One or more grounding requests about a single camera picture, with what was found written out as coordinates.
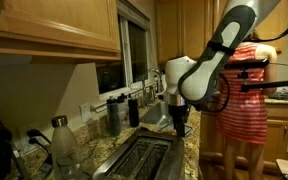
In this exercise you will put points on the person in red striped dress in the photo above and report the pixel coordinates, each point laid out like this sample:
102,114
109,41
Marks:
247,110

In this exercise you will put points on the wooden base cabinet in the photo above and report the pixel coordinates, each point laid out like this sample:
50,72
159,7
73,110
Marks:
279,126

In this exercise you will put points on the grey water bottle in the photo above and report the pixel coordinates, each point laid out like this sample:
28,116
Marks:
113,116

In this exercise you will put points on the chrome kitchen faucet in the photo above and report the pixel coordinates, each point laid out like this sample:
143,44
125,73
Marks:
144,86

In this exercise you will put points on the white wall switch plate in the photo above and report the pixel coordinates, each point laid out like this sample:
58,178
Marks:
85,112

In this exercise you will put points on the wooden wall cabinet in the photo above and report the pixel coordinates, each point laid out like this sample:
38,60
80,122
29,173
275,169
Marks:
50,20
284,46
180,30

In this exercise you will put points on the black stereo camera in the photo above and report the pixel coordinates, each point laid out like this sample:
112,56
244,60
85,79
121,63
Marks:
250,64

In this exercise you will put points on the grey folded cloth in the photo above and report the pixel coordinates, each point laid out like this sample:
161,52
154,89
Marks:
282,95

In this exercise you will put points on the stainless steel toaster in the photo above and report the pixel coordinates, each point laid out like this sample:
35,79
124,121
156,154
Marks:
144,156

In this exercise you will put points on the clear bottle with metal cap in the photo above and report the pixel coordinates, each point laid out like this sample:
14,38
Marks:
64,146

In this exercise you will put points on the black power plug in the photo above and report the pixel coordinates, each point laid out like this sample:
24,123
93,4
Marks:
34,133

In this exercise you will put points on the kitchen window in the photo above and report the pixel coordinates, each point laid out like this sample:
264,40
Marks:
137,50

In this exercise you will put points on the white bottle with black cap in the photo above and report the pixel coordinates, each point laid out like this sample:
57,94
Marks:
123,106

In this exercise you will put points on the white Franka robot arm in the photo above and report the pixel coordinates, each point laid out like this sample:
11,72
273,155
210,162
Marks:
230,30

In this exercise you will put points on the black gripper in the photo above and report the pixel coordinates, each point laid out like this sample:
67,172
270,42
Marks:
179,113

